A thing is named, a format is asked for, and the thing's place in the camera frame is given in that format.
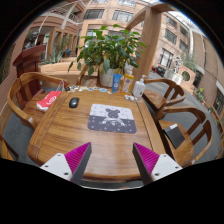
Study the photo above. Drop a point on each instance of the wooden armchair with red bag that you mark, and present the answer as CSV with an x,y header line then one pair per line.
x,y
33,110

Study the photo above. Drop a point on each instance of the yellow liquid bottle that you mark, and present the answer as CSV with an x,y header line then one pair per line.
x,y
128,83

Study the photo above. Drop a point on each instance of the white pump bottle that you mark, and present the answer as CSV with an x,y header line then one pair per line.
x,y
139,89

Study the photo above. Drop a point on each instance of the grey white bear-print mouse pad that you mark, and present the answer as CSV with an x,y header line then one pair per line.
x,y
111,120

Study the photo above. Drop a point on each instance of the blue squeeze tube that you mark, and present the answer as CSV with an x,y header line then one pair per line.
x,y
116,83

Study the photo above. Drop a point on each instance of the wooden planter box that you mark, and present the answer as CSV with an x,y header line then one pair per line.
x,y
56,70

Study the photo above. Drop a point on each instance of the green plant in white pot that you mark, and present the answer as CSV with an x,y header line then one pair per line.
x,y
110,50

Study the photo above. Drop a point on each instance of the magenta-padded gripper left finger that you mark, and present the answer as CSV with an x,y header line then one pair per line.
x,y
77,156

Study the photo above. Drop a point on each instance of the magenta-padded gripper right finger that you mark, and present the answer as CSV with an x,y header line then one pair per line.
x,y
146,157

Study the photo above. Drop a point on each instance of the wooden armchair with black notebook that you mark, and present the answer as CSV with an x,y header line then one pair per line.
x,y
186,153

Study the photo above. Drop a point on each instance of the small black key fob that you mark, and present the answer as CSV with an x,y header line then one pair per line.
x,y
67,88

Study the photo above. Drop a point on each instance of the blue sticker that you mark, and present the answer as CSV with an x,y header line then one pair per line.
x,y
103,90

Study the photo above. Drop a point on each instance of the wooden chair behind plant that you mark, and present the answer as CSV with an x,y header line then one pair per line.
x,y
81,75

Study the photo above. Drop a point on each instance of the clear plastic packet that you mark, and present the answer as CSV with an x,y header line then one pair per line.
x,y
129,97

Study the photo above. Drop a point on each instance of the black computer mouse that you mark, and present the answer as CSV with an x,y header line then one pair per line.
x,y
74,102

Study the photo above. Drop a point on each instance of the dark red wooden lectern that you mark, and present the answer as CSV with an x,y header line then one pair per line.
x,y
28,65

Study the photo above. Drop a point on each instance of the empty wooden armchair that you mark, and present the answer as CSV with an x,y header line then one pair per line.
x,y
156,96

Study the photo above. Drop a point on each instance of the black notebook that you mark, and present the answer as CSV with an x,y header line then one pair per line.
x,y
175,136

